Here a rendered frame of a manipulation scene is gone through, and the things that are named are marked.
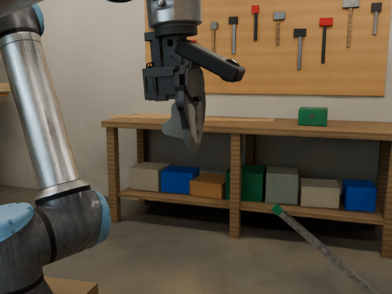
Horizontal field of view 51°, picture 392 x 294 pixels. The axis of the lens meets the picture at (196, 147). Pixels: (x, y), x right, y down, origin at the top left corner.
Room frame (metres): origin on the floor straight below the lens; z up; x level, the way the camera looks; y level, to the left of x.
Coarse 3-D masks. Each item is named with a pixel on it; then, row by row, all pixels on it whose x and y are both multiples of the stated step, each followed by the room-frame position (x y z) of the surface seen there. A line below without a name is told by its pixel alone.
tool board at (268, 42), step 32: (224, 0) 3.54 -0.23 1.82; (256, 0) 3.45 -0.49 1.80; (288, 0) 3.37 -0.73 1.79; (320, 0) 3.29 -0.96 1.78; (352, 0) 3.19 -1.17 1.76; (384, 0) 3.15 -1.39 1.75; (224, 32) 3.53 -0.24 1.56; (256, 32) 3.43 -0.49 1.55; (288, 32) 3.37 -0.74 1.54; (320, 32) 3.29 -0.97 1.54; (352, 32) 3.21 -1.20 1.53; (384, 32) 3.14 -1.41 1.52; (256, 64) 3.45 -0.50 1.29; (288, 64) 3.36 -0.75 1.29; (320, 64) 3.28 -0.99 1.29; (352, 64) 3.21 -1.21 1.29; (384, 64) 3.14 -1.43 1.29
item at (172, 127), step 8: (176, 112) 0.67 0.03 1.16; (192, 112) 0.67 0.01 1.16; (168, 120) 0.68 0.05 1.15; (176, 120) 0.68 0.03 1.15; (192, 120) 0.67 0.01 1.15; (168, 128) 0.68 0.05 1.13; (176, 128) 0.68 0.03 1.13; (192, 128) 0.67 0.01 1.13; (176, 136) 0.68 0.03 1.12; (184, 136) 0.67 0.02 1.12; (192, 136) 0.67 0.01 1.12; (192, 144) 0.67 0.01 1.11; (192, 152) 0.68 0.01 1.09
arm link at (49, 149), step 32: (0, 32) 1.13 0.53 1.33; (32, 32) 1.16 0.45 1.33; (32, 64) 1.12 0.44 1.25; (32, 96) 1.09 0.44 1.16; (32, 128) 1.07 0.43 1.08; (64, 128) 1.12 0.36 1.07; (32, 160) 1.07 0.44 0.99; (64, 160) 1.06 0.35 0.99; (64, 192) 1.01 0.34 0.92; (96, 192) 1.10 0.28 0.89; (64, 224) 0.98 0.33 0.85; (96, 224) 1.03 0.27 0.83; (64, 256) 0.98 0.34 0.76
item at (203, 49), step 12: (180, 48) 0.67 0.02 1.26; (192, 48) 0.67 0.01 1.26; (204, 48) 0.69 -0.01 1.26; (192, 60) 0.67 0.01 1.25; (204, 60) 0.66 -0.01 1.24; (216, 60) 0.65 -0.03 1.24; (228, 60) 0.66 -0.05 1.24; (216, 72) 0.65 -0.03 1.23; (228, 72) 0.65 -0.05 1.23; (240, 72) 0.65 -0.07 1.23
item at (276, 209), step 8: (272, 208) 2.06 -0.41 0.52; (280, 208) 2.06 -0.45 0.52; (280, 216) 2.05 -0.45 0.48; (288, 216) 2.04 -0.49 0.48; (288, 224) 2.03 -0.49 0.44; (296, 224) 2.02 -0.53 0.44; (304, 232) 2.01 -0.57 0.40; (312, 240) 2.00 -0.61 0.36; (320, 248) 1.98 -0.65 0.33; (328, 248) 2.02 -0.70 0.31; (328, 256) 1.97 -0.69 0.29; (336, 256) 1.99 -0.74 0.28; (336, 264) 1.96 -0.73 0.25; (344, 264) 1.97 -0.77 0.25; (344, 272) 1.95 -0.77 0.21; (352, 272) 1.94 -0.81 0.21; (352, 280) 1.93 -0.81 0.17; (360, 280) 1.92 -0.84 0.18; (368, 288) 1.91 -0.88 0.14
